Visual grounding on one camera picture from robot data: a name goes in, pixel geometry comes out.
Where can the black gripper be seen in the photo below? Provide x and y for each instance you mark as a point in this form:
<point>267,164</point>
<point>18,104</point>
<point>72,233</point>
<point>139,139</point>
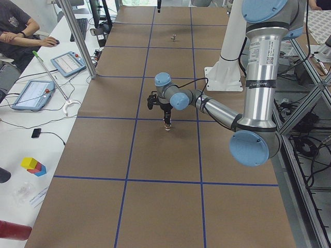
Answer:
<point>165,106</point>
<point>159,4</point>

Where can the small metal pipe fitting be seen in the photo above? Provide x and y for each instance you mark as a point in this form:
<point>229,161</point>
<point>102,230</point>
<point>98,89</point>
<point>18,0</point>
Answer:
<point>173,38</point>

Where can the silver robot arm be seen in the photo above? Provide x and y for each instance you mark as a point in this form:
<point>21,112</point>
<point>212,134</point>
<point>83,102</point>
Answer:
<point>255,138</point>

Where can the black keyboard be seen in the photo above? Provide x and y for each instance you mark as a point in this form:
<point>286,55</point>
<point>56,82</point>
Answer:
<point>82,25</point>

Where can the far blue teach pendant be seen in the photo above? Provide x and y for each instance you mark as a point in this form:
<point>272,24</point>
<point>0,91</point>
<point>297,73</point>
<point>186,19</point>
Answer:
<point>68,63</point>

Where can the blue teach pendant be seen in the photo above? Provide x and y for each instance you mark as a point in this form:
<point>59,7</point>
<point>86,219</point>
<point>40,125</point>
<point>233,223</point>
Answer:
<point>34,96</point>
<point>68,63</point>

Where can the near blue teach pendant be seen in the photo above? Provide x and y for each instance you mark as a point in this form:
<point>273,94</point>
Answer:
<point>34,96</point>

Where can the small black box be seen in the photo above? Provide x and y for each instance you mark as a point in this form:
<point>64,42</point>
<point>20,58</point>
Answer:
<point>36,133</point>

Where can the metal reacher stick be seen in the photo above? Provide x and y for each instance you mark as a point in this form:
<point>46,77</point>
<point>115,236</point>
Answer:
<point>68,101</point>

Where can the blue block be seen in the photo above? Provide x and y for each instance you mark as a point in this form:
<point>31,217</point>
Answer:
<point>43,172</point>

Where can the red block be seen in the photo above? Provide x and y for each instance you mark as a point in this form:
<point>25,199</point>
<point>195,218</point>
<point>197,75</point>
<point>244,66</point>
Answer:
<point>37,169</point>

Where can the seated person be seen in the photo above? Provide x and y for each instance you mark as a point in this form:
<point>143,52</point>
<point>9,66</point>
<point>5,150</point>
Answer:
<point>18,38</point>

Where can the yellow block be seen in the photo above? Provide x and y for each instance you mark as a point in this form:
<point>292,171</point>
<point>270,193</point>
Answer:
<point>29,163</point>

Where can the red cylinder bottle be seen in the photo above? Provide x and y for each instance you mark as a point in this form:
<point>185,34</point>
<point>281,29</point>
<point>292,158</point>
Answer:
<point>15,231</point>

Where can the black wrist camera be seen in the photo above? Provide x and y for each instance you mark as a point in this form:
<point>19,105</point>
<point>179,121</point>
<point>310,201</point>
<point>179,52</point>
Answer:
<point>151,101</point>

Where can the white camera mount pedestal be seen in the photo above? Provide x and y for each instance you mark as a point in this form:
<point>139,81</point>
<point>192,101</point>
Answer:
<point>225,74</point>

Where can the aluminium frame post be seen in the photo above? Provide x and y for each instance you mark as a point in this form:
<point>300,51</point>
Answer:
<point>73,25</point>

